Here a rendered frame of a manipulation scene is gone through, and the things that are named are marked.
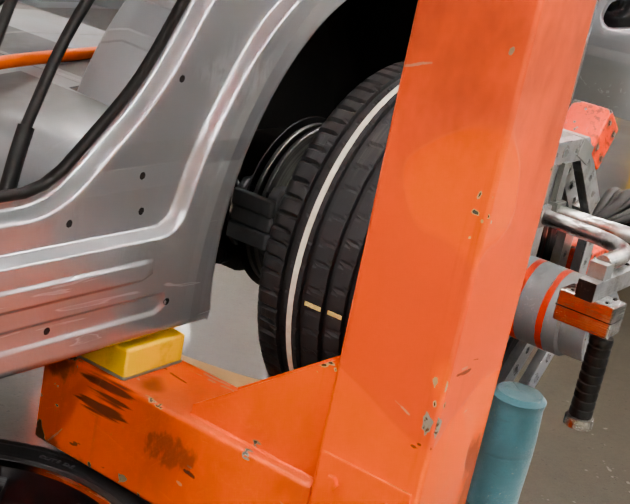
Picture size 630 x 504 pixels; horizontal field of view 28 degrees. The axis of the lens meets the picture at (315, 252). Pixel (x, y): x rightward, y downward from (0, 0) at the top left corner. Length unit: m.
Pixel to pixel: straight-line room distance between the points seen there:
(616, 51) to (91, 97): 2.77
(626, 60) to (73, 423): 3.00
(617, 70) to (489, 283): 3.06
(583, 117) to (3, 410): 1.73
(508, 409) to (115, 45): 0.87
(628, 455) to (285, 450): 2.17
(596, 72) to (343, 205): 2.76
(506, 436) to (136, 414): 0.58
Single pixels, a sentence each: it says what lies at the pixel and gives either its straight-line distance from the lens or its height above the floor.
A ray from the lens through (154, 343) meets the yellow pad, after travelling 1.95.
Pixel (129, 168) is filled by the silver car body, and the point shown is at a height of 1.01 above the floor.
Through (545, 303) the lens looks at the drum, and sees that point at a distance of 2.05.
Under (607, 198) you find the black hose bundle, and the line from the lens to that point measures 2.18.
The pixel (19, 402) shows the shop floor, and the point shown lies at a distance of 3.35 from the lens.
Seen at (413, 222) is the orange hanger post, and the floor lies 1.08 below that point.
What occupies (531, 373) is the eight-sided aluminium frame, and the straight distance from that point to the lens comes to 2.32.
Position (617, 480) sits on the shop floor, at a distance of 3.64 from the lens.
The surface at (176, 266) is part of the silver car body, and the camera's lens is 1.91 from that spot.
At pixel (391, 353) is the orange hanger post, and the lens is 1.60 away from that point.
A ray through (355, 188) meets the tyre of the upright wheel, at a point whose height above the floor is 1.01.
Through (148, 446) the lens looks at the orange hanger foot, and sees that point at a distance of 1.90.
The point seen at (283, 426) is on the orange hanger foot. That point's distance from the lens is 1.76.
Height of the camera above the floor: 1.49
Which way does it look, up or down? 18 degrees down
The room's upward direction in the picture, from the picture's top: 12 degrees clockwise
